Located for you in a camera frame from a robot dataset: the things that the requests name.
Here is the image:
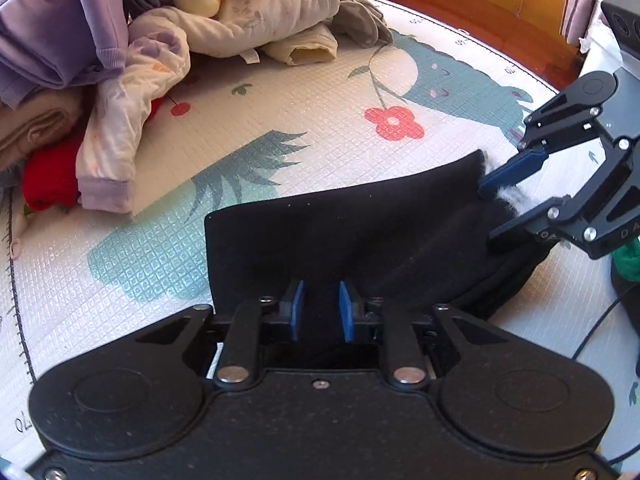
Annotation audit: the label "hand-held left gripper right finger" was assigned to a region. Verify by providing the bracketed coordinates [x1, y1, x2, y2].
[338, 280, 507, 392]

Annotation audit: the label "black pants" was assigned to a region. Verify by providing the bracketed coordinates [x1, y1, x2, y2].
[204, 148, 557, 367]

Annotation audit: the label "pale yellow pants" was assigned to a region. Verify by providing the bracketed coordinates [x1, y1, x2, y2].
[260, 25, 341, 66]

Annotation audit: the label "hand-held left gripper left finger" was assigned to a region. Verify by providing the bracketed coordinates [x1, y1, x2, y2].
[135, 279, 306, 392]

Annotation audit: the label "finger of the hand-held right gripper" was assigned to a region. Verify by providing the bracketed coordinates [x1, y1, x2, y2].
[485, 135, 640, 261]
[477, 70, 621, 201]

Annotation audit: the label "black cable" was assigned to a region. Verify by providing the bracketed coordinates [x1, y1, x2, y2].
[570, 297, 640, 362]

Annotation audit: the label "purple hoodie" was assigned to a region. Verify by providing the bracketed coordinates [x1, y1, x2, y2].
[0, 0, 132, 109]

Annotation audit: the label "red garment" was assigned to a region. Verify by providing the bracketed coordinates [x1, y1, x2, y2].
[22, 97, 166, 212]

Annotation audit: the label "printed foam play mat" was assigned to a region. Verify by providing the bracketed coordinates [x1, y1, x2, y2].
[0, 0, 640, 463]

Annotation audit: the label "white floral quilted jacket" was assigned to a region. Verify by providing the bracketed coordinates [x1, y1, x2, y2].
[75, 0, 342, 214]

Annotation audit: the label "green fabric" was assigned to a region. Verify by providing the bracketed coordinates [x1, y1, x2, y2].
[611, 239, 640, 281]

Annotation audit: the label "beige folded garment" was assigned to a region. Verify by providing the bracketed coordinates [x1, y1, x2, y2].
[0, 87, 89, 171]

